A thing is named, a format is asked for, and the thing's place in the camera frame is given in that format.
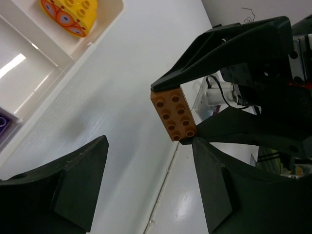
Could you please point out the brown lego brick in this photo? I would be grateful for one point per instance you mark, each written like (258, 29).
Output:
(175, 113)

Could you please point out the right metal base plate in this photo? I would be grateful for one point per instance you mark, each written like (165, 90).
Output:
(215, 95)

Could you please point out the yellow rounded lego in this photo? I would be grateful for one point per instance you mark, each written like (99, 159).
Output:
(77, 17)

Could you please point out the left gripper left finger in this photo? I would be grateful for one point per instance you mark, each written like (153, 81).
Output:
(59, 197)

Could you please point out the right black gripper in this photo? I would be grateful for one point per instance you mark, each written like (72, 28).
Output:
(269, 62)

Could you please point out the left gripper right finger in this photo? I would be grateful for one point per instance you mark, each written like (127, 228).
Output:
(241, 199)

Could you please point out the white three-compartment tray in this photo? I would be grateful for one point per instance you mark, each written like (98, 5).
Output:
(38, 58)

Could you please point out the purple lego brick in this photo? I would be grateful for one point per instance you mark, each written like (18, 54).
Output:
(5, 120)

